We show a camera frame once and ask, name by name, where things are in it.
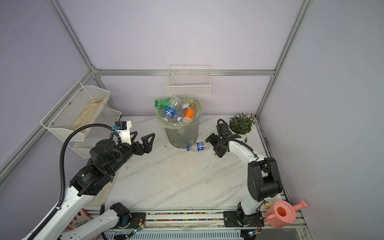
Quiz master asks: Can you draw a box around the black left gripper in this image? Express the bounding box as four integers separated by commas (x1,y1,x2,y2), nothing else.
106,131,154,175

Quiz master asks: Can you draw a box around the small blue label bottle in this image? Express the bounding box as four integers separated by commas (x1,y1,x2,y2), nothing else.
163,96,183,118

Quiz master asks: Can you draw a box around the green soda bottle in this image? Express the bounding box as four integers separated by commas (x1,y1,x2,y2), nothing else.
154,99,170,109

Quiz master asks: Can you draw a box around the orange label bottle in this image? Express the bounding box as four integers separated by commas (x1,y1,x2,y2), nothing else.
183,103,197,124

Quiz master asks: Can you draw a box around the clear bottle blue label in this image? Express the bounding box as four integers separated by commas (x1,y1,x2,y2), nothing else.
166,112,184,123

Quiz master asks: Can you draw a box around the red white label bottle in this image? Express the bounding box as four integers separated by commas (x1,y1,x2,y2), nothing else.
181,102,192,109

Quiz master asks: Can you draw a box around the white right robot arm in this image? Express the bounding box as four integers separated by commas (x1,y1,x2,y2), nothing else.
206,119,283,216

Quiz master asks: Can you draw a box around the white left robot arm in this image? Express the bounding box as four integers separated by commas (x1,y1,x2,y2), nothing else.
25,131,155,240

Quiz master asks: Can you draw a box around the green lined trash bin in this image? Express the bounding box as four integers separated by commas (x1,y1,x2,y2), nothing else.
154,96,204,149

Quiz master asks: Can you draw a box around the potted green succulent plant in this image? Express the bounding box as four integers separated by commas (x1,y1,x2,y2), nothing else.
229,113,256,143

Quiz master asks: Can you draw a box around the beige cloth in shelf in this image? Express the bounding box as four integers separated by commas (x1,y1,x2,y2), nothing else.
69,97,106,131

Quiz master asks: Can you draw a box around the white two-tier mesh shelf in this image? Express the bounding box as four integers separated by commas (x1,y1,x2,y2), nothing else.
41,82,122,159

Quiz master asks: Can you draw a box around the pink watering can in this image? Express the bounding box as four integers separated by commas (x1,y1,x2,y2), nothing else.
264,200,309,229

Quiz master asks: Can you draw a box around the orange white work glove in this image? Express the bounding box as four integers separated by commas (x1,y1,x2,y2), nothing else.
64,209,92,232

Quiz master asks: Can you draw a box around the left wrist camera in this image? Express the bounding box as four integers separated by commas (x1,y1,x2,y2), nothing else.
114,121,132,145

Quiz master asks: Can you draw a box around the white wire wall basket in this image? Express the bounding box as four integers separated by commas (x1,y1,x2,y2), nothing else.
166,65,211,97

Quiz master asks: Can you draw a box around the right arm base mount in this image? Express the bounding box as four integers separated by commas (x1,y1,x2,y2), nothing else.
223,211,264,228

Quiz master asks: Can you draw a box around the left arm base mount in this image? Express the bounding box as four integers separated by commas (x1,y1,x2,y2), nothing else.
112,212,147,230

